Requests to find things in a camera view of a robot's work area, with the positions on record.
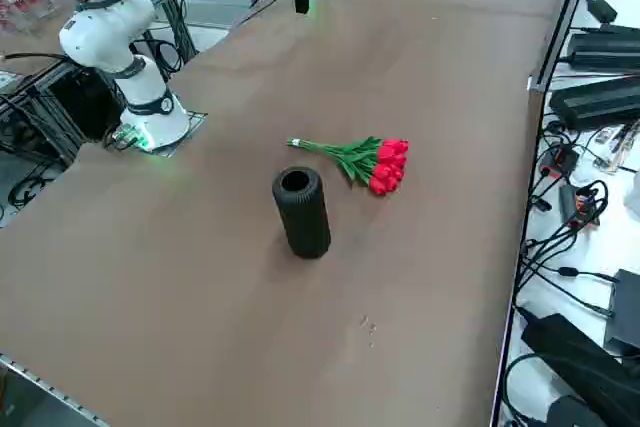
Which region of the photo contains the red tulip bouquet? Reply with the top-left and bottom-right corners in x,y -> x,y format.
286,135 -> 410,197

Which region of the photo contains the black ribbed vase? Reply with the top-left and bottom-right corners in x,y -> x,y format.
271,165 -> 333,261

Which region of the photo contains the black computer case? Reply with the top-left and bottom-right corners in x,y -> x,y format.
49,66 -> 124,144

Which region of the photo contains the small black power adapter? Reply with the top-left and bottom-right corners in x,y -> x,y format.
584,0 -> 619,24

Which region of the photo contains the long black power brick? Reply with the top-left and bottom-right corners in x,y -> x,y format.
548,75 -> 640,131
567,24 -> 640,73

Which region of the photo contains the orange black power strip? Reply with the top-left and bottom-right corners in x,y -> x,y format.
538,143 -> 581,181

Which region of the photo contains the small black adapter block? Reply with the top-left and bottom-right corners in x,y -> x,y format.
557,183 -> 579,223

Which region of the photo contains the black flat box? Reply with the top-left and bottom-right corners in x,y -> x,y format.
602,269 -> 640,354

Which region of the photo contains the large black power brick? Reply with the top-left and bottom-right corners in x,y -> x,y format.
519,313 -> 640,427

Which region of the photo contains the aluminium frame post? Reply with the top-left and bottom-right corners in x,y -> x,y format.
527,0 -> 601,93

